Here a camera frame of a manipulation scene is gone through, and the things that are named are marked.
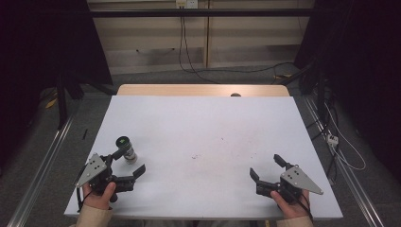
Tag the person's right hand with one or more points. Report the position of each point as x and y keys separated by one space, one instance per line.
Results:
x=291 y=209

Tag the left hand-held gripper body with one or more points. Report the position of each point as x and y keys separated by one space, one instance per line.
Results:
x=92 y=170

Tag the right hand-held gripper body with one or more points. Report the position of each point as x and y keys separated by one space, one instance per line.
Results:
x=298 y=181

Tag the yellow floor tape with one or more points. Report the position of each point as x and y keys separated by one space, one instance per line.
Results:
x=51 y=103
x=283 y=76

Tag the wooden table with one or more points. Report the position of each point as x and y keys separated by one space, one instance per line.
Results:
x=189 y=90

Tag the white wall socket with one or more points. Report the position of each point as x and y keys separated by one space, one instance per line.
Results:
x=186 y=3

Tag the small jar with green lid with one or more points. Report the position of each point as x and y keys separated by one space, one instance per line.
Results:
x=128 y=151

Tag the aluminium floor rail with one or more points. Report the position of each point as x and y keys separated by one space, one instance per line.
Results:
x=38 y=176
x=356 y=189

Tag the black metal stand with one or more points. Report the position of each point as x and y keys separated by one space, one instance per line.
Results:
x=61 y=104
x=321 y=94

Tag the black horizontal frame bar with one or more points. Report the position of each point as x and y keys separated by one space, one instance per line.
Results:
x=142 y=13

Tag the small black stick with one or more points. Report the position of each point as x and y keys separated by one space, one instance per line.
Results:
x=84 y=134

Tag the person's left hand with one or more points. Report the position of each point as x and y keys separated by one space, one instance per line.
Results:
x=97 y=200

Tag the white power strip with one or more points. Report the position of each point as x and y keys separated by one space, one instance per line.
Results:
x=333 y=140

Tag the dark round table grommet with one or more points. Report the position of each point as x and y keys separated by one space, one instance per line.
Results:
x=235 y=95

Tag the dark curtain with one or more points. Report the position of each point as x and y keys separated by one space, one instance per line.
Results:
x=362 y=63
x=31 y=47

